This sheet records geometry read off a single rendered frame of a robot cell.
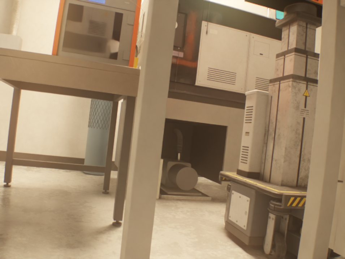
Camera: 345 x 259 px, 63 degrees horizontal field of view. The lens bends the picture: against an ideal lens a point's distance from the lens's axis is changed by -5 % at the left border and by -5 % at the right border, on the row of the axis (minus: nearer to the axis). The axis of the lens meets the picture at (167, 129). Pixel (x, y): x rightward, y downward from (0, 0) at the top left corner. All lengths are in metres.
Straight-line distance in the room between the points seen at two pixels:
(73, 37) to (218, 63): 1.16
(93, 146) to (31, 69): 1.54
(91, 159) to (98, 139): 0.19
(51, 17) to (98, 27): 1.88
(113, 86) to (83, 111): 1.82
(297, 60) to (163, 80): 0.93
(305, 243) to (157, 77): 0.55
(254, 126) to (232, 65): 0.88
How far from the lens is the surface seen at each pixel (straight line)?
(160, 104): 0.56
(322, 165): 0.78
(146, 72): 0.56
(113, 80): 1.27
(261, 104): 1.47
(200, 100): 2.04
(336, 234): 0.88
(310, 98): 1.41
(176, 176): 2.12
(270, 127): 1.43
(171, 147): 2.65
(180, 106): 1.97
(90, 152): 2.73
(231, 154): 2.13
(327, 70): 0.81
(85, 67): 1.27
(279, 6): 1.57
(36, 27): 3.24
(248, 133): 1.48
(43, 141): 3.09
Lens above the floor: 0.45
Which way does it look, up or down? 1 degrees up
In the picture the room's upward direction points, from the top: 6 degrees clockwise
